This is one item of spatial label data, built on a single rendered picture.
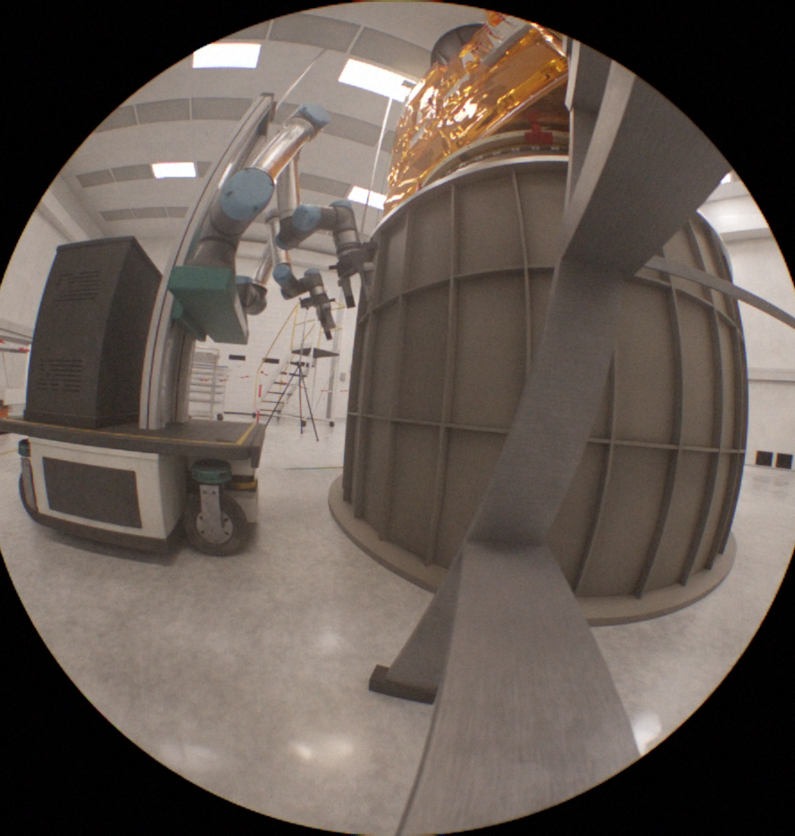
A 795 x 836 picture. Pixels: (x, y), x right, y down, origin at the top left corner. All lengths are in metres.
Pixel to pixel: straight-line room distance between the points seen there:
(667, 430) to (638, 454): 0.10
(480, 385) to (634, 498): 0.45
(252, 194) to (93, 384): 0.60
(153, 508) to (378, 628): 0.55
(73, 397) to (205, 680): 0.72
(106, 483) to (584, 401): 0.86
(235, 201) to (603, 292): 0.67
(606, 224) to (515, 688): 0.30
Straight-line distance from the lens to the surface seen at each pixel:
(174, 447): 0.67
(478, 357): 0.68
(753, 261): 7.11
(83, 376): 0.89
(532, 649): 0.17
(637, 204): 0.24
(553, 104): 1.53
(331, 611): 0.64
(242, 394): 8.31
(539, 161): 0.93
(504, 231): 0.81
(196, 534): 0.82
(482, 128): 1.70
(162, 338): 0.89
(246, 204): 0.70
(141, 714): 0.53
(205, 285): 0.72
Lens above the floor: 0.42
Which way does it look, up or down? 1 degrees down
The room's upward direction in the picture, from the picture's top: 5 degrees clockwise
